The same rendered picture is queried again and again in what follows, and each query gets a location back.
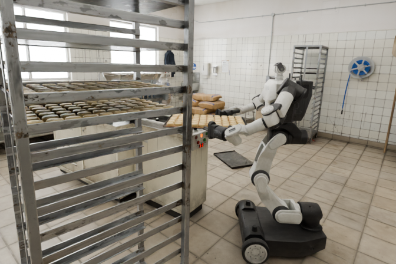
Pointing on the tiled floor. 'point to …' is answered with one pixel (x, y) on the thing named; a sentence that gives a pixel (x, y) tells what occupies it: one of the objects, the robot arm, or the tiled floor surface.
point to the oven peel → (393, 101)
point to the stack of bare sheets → (233, 159)
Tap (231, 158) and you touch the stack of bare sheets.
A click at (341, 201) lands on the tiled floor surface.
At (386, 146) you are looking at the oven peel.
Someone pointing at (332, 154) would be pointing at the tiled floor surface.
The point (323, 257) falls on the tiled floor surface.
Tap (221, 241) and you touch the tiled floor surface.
